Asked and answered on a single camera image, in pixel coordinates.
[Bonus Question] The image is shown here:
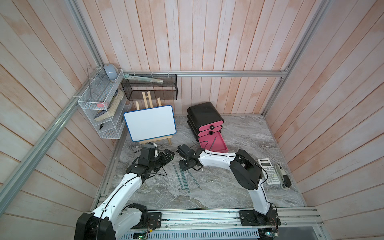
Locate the green pencil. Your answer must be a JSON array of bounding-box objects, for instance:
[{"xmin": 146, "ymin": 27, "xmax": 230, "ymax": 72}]
[
  {"xmin": 181, "ymin": 169, "xmax": 191, "ymax": 193},
  {"xmin": 187, "ymin": 170, "xmax": 202, "ymax": 189},
  {"xmin": 209, "ymin": 136, "xmax": 217, "ymax": 151},
  {"xmin": 173, "ymin": 163, "xmax": 185, "ymax": 191},
  {"xmin": 178, "ymin": 164, "xmax": 190, "ymax": 194}
]

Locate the pink bottom drawer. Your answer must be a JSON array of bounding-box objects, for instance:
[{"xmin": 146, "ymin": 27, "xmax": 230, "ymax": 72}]
[{"xmin": 199, "ymin": 132, "xmax": 229, "ymax": 153}]

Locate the black drawer cabinet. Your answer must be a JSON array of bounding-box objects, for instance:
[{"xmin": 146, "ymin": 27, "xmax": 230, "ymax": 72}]
[{"xmin": 187, "ymin": 102, "xmax": 224, "ymax": 141}]

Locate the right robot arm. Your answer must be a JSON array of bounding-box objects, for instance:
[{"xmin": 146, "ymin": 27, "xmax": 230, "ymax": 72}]
[{"xmin": 177, "ymin": 145, "xmax": 273, "ymax": 216}]

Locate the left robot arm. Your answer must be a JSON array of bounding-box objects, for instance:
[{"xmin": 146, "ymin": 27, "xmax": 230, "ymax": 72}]
[{"xmin": 74, "ymin": 144, "xmax": 175, "ymax": 240}]

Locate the book on shelf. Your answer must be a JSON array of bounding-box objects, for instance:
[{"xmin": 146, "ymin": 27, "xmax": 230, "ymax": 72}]
[{"xmin": 94, "ymin": 89, "xmax": 125, "ymax": 122}]

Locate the white calculator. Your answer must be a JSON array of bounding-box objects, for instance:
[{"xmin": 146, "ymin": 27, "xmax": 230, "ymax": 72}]
[{"xmin": 258, "ymin": 158, "xmax": 281, "ymax": 186}]

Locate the green white ruler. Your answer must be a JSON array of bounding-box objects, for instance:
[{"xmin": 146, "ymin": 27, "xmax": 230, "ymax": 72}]
[{"xmin": 124, "ymin": 74, "xmax": 164, "ymax": 83}]

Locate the grey stapler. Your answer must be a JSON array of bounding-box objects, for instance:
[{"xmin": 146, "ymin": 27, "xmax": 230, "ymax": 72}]
[{"xmin": 275, "ymin": 164, "xmax": 292, "ymax": 190}]

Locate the grey round speaker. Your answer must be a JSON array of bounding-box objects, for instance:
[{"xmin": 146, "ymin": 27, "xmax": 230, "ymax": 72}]
[{"xmin": 104, "ymin": 64, "xmax": 119, "ymax": 81}]

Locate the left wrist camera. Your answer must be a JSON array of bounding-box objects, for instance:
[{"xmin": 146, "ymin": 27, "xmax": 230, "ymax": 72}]
[{"xmin": 139, "ymin": 143, "xmax": 157, "ymax": 166}]

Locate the white board blue frame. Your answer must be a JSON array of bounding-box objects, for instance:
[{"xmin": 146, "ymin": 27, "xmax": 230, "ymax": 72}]
[{"xmin": 124, "ymin": 105, "xmax": 177, "ymax": 142}]

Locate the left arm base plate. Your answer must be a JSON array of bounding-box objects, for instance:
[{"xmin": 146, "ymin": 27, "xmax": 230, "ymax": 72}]
[{"xmin": 132, "ymin": 212, "xmax": 162, "ymax": 230}]

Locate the aluminium mounting rail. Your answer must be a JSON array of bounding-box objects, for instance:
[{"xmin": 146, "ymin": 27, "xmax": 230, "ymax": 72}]
[{"xmin": 118, "ymin": 208, "xmax": 330, "ymax": 240}]

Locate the black mesh wall basket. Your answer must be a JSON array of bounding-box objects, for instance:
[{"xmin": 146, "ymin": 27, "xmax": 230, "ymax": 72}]
[{"xmin": 122, "ymin": 73, "xmax": 178, "ymax": 101}]

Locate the white wire wall shelf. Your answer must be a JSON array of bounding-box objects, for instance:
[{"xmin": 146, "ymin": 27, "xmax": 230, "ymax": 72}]
[{"xmin": 78, "ymin": 68, "xmax": 132, "ymax": 140}]

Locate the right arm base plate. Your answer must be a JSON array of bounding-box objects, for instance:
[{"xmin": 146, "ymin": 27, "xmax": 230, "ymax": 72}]
[{"xmin": 239, "ymin": 209, "xmax": 281, "ymax": 227}]

